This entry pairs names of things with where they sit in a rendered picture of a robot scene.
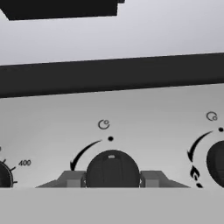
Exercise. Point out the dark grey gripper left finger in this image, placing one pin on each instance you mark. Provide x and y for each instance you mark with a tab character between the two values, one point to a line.
71	178

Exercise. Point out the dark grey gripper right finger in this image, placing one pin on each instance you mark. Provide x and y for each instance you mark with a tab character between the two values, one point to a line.
153	178

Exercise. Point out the black stove knob with pale mark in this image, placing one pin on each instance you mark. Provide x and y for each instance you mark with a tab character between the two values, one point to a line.
112	170

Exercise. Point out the silver stove with black hob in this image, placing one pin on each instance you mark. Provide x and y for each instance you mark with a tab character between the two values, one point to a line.
116	116

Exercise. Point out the black oven temperature knob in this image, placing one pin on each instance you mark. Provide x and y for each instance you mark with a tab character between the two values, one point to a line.
5	176

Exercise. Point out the black hob grate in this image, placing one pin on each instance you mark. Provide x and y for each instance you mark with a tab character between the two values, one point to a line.
61	8

